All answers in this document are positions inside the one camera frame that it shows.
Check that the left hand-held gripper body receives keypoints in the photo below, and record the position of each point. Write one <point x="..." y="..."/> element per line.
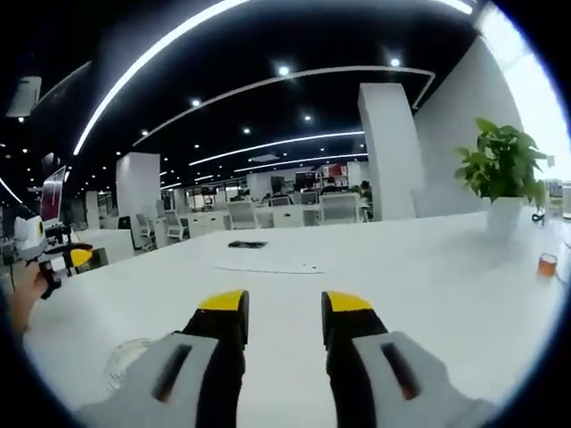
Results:
<point x="31" y="236"/>

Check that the laptop with red screen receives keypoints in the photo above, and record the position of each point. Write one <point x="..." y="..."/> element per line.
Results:
<point x="52" y="196"/>

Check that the green potted plant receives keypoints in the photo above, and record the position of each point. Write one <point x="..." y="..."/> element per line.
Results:
<point x="506" y="218"/>

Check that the group of white office chairs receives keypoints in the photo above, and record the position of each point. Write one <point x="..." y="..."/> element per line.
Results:
<point x="243" y="214"/>

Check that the person's left hand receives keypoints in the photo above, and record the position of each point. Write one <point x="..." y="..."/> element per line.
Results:
<point x="27" y="298"/>

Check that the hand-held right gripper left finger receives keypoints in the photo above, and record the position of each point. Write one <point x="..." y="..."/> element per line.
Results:
<point x="187" y="379"/>

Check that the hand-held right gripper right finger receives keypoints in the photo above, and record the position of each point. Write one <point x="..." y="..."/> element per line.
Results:
<point x="383" y="379"/>

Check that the long curved ceiling light strip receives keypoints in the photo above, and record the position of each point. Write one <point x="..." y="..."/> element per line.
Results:
<point x="156" y="48"/>

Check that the black strip on table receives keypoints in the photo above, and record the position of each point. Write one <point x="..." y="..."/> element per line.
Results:
<point x="247" y="244"/>

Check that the black laptop stand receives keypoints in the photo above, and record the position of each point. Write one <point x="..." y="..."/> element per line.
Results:
<point x="60" y="234"/>

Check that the white desktop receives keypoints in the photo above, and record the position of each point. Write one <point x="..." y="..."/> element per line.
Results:
<point x="401" y="267"/>

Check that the white ceiling air conditioner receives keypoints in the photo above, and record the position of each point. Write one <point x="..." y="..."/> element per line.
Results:
<point x="24" y="96"/>

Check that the small amber cup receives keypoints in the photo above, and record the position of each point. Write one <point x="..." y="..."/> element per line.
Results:
<point x="548" y="265"/>

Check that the clear labelled bottle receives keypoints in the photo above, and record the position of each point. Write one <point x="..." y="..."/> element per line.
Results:
<point x="554" y="189"/>

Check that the white square pillar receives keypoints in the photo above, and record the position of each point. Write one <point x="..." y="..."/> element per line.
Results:
<point x="138" y="191"/>
<point x="390" y="156"/>

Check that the small black clip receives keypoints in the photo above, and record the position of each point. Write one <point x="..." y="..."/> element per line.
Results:
<point x="540" y="218"/>

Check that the row of white office desks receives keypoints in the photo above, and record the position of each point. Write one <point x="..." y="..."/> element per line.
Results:
<point x="205" y="223"/>

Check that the flat ceiling vent panel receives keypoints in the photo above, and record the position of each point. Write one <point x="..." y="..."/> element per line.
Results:
<point x="264" y="158"/>

